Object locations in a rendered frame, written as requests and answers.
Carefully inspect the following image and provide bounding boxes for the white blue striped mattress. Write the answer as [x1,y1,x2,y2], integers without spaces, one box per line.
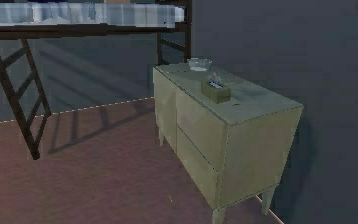
[0,1,186,29]

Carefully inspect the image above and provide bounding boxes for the pale green chest of drawers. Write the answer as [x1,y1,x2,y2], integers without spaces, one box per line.
[152,62,305,224]

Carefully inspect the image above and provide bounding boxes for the olive tissue box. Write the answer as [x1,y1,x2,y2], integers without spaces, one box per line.
[200,72,232,105]

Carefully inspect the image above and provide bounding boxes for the clear glass bowl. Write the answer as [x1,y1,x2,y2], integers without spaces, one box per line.
[186,57,213,73]

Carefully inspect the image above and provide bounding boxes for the dark brown loft bed frame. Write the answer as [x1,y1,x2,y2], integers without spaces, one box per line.
[0,0,193,161]

